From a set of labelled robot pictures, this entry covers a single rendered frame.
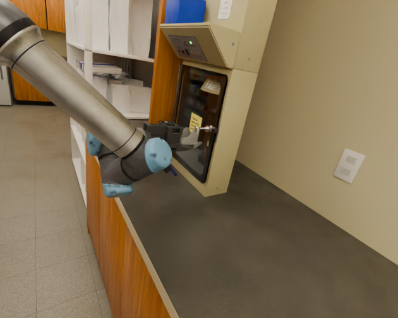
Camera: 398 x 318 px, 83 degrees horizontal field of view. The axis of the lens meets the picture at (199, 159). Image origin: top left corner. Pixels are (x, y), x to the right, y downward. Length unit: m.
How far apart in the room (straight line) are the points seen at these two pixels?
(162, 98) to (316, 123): 0.66
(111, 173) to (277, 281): 0.50
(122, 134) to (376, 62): 0.84
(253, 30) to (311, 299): 0.74
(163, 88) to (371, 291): 0.98
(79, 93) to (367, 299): 0.82
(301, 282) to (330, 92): 0.69
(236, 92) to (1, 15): 0.58
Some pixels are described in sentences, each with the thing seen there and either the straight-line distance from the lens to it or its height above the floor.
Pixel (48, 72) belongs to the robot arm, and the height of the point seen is 1.35.
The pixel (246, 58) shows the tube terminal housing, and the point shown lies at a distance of 0.78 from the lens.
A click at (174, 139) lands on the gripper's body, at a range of 0.73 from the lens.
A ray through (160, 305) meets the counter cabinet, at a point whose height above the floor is 0.79.
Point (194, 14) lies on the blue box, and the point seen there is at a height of 1.55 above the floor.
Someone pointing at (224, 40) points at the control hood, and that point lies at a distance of 0.72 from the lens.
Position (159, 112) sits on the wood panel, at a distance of 1.06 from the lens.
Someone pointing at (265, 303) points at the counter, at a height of 0.94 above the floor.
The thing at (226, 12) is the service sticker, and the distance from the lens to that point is 0.83.
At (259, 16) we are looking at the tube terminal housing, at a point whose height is 1.56.
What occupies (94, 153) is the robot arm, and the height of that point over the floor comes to 1.15.
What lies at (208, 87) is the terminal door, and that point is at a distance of 0.82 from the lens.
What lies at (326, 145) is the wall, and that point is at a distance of 1.03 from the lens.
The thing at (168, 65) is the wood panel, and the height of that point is 1.37.
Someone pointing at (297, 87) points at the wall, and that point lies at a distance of 1.11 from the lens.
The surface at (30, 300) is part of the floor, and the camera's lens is 1.81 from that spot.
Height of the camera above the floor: 1.41
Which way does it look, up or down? 23 degrees down
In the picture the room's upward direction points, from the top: 11 degrees clockwise
